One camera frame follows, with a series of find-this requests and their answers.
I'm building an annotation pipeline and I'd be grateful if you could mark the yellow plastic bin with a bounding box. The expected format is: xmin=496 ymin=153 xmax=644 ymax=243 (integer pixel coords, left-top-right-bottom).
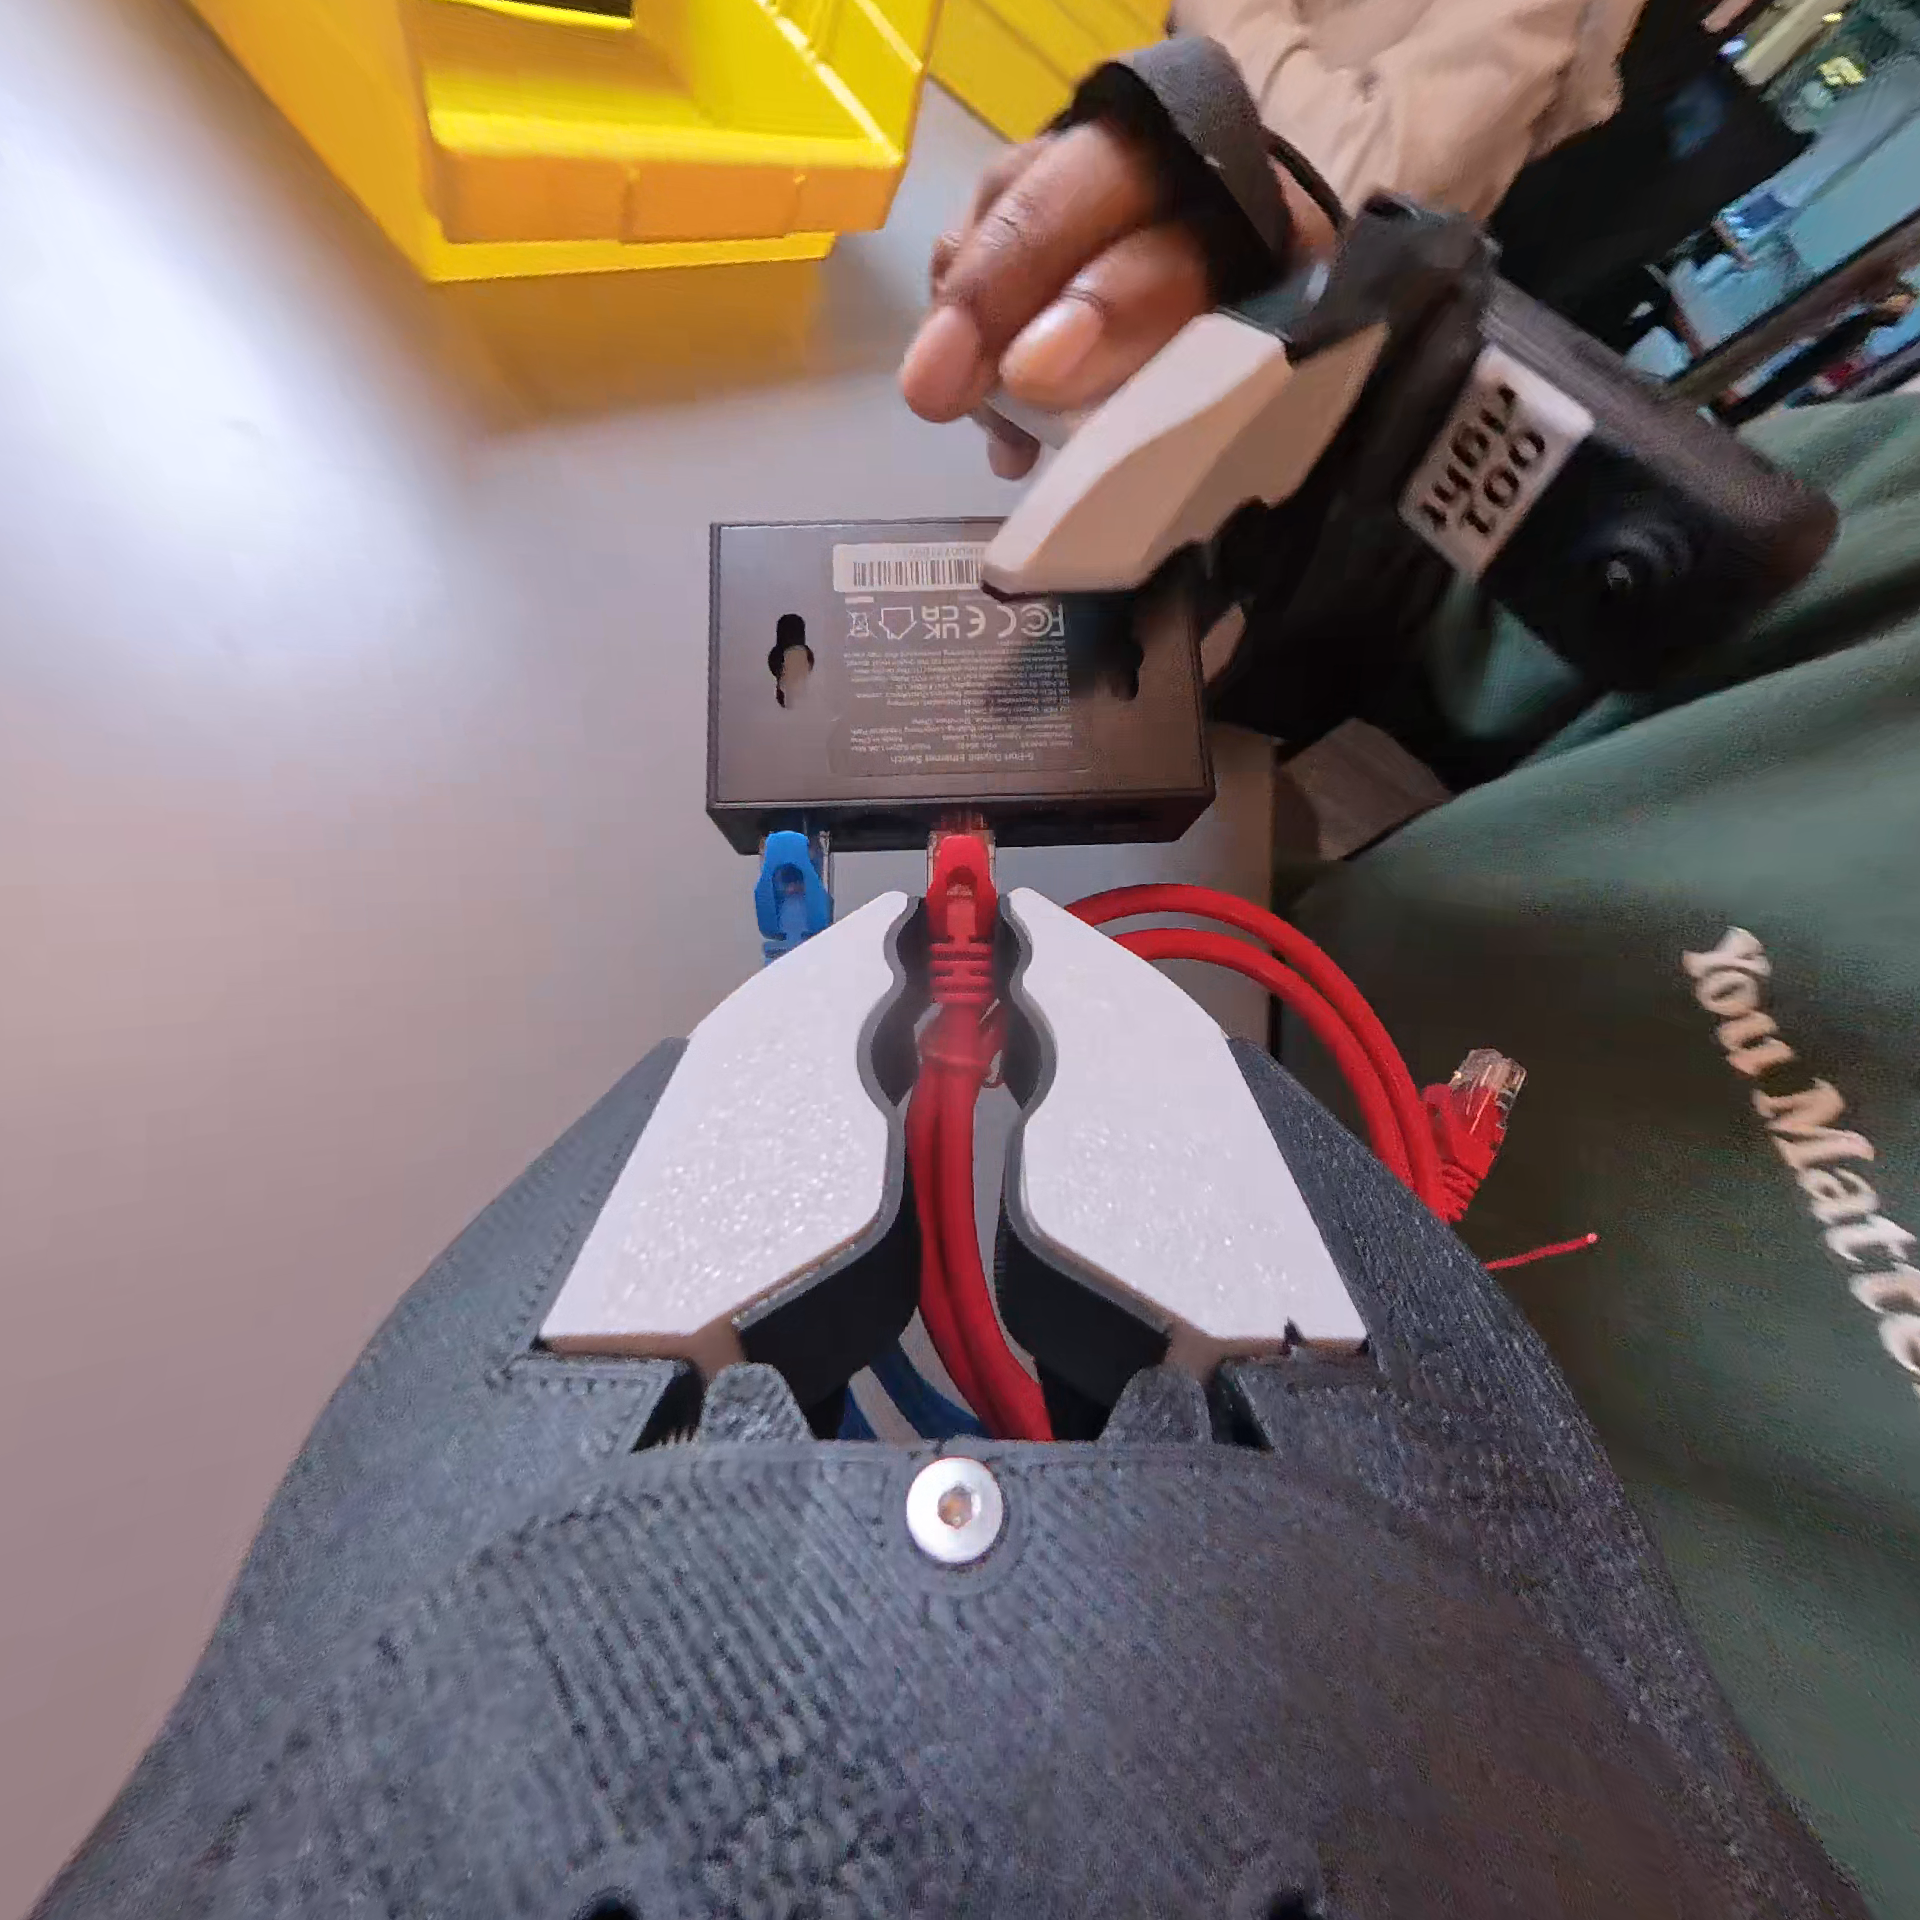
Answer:
xmin=187 ymin=0 xmax=940 ymax=288
xmin=928 ymin=0 xmax=1175 ymax=145

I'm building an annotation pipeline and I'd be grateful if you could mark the green sweatshirt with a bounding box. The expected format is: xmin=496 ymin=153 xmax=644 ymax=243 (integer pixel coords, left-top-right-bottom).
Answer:
xmin=1288 ymin=402 xmax=1920 ymax=1920

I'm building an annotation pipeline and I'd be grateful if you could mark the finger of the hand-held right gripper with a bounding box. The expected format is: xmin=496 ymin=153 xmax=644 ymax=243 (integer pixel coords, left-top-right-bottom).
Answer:
xmin=984 ymin=312 xmax=1391 ymax=596

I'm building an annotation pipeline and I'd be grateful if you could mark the blue ethernet cable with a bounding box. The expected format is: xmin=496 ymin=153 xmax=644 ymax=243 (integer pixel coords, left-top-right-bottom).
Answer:
xmin=751 ymin=823 xmax=977 ymax=1444

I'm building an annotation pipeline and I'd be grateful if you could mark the black network switch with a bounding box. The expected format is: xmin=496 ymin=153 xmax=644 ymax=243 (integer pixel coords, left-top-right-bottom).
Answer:
xmin=704 ymin=517 xmax=1216 ymax=858

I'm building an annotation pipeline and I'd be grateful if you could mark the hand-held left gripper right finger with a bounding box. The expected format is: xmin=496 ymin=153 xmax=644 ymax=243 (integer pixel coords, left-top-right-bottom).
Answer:
xmin=1002 ymin=885 xmax=1375 ymax=1377

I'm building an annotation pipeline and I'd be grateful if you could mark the red ethernet cable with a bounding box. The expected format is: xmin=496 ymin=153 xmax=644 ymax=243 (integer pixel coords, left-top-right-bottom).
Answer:
xmin=897 ymin=807 xmax=1532 ymax=1444

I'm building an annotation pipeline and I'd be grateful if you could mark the person's right hand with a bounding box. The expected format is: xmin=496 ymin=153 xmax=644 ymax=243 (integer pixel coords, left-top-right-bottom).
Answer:
xmin=900 ymin=90 xmax=1226 ymax=485

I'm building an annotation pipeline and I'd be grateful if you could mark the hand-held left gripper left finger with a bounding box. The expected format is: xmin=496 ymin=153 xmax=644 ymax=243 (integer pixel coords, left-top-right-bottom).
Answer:
xmin=537 ymin=889 xmax=922 ymax=1368

